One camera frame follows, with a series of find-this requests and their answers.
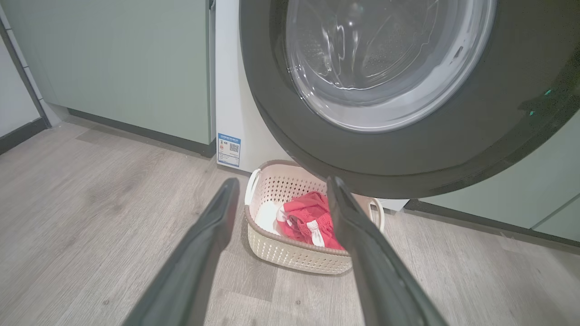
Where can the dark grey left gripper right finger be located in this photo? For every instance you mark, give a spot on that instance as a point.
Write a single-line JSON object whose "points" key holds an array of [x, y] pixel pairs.
{"points": [[380, 280]]}

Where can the blue white energy label sticker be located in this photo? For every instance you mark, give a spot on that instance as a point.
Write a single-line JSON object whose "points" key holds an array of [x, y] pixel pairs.
{"points": [[229, 149]]}

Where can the dark round washing machine door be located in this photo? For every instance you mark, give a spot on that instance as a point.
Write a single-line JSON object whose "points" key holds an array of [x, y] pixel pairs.
{"points": [[498, 136]]}

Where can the cream perforated laundry basket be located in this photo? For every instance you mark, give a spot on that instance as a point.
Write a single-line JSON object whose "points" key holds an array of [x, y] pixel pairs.
{"points": [[290, 253]]}

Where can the red garment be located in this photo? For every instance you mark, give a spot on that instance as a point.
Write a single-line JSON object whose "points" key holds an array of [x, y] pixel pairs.
{"points": [[308, 217]]}

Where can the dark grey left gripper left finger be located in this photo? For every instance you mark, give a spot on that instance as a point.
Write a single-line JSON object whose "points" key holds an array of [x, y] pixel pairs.
{"points": [[190, 262]]}

